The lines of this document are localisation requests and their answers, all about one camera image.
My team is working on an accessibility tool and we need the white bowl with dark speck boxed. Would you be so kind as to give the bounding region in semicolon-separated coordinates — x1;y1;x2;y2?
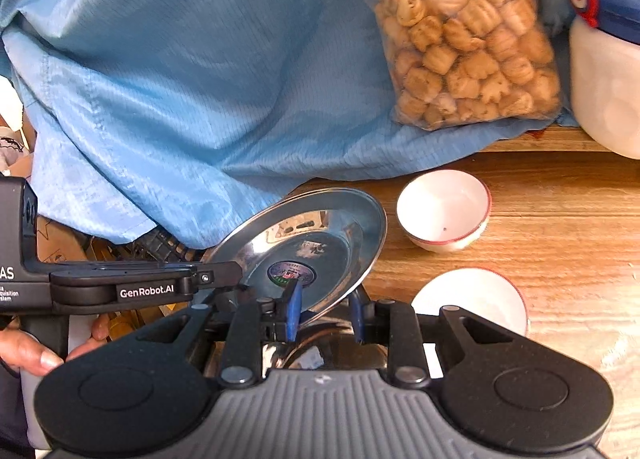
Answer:
396;169;493;254

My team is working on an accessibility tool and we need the steel plate with oval sticker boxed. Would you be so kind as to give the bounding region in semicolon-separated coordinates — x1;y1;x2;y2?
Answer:
202;188;389;316

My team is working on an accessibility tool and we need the stainless steel bowl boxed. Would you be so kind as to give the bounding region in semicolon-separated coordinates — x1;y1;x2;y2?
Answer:
202;306;393;374

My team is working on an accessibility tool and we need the white plastic jug blue cap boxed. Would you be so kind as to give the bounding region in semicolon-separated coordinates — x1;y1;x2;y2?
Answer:
567;0;640;160

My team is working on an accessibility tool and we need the white red-rimmed bowl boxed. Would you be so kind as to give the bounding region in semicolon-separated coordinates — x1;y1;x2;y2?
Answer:
410;268;530;380

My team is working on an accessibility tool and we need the person's left hand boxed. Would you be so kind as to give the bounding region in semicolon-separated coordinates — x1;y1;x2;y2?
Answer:
0;314;111;380

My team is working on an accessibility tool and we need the black plastic crate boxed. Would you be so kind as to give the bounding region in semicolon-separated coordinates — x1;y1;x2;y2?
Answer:
131;226;202;263

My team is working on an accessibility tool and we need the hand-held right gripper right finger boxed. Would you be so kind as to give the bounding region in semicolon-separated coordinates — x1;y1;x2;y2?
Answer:
349;291;528;387

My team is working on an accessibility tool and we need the wooden shelf board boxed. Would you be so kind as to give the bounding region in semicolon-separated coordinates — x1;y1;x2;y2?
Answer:
477;125;618;156

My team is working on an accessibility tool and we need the bag of walnuts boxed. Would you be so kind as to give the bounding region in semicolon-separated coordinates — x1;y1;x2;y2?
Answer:
345;0;563;132

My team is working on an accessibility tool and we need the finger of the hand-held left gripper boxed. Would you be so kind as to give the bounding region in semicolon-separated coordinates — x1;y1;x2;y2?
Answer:
49;261;246;290

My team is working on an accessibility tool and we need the light blue cloth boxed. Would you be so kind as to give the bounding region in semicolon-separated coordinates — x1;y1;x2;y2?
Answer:
0;0;583;251

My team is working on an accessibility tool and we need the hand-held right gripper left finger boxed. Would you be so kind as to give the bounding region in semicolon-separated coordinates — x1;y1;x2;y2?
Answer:
127;281;304;386

